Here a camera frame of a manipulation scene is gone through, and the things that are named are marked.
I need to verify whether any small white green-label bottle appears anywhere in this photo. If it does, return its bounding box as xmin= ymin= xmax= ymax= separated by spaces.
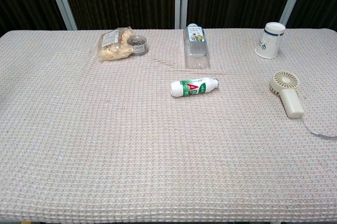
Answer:
xmin=170 ymin=77 xmax=220 ymax=98

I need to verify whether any clear plastic water bottle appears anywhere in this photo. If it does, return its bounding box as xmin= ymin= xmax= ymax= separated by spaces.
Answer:
xmin=183 ymin=23 xmax=212 ymax=69

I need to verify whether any beige waffle-weave tablecloth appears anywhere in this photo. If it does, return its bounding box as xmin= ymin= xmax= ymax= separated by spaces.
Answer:
xmin=0 ymin=27 xmax=337 ymax=223

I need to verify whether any small round metal tin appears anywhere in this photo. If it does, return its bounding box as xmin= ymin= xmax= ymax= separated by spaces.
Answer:
xmin=126 ymin=35 xmax=148 ymax=57

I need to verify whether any yellow snack bag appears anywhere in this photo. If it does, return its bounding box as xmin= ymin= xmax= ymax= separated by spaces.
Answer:
xmin=96 ymin=26 xmax=135 ymax=63

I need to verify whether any white paper cup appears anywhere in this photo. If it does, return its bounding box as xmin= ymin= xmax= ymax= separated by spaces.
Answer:
xmin=254 ymin=22 xmax=286 ymax=59

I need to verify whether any white handheld fan with strap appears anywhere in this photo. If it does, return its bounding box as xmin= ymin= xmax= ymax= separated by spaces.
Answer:
xmin=269 ymin=70 xmax=337 ymax=139

